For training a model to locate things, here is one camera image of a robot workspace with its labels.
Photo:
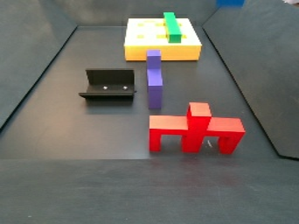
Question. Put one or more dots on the purple block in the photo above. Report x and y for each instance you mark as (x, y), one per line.
(153, 79)

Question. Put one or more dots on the green block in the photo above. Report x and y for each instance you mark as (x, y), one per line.
(172, 28)

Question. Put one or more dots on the yellow peg board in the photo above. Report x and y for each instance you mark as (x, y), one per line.
(145, 35)

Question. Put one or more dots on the black angle bracket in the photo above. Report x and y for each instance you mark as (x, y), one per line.
(109, 83)

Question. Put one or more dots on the red block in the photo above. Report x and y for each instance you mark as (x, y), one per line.
(193, 127)

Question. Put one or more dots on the blue block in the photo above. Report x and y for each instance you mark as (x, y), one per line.
(229, 3)

